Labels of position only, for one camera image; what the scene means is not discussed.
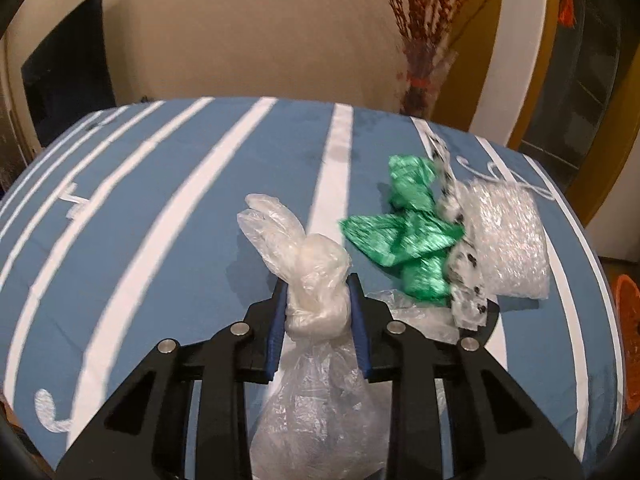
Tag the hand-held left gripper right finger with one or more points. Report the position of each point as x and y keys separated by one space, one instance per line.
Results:
x=360 y=330

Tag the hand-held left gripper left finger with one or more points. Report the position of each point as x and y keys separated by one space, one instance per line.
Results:
x=276 y=330

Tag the knotted clear plastic bag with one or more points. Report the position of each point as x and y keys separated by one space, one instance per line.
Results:
x=320 y=270

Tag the orange plastic waste basket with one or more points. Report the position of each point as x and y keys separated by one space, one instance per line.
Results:
x=630 y=305

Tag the thin clear plastic film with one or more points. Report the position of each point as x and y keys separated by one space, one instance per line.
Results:
x=420 y=320

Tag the shiny green plastic bag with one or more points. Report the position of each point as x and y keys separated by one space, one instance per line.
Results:
x=400 y=240

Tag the black spotted clear plastic bag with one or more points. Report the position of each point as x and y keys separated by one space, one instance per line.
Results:
x=462 y=270

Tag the clear bubble wrap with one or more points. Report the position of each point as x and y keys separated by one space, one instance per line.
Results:
x=510 y=240

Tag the blue white striped tablecloth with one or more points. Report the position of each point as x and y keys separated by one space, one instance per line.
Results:
x=175 y=185

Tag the glass floor vase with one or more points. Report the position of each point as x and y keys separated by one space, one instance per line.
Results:
x=425 y=90

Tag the red berry branches bunch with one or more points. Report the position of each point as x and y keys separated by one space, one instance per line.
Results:
x=415 y=10

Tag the glass panel door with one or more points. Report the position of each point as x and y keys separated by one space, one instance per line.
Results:
x=590 y=85

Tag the red hanging knot ornament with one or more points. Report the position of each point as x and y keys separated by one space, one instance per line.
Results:
x=567 y=10

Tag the wooden door frame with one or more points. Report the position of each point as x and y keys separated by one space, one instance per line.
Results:
x=537 y=50

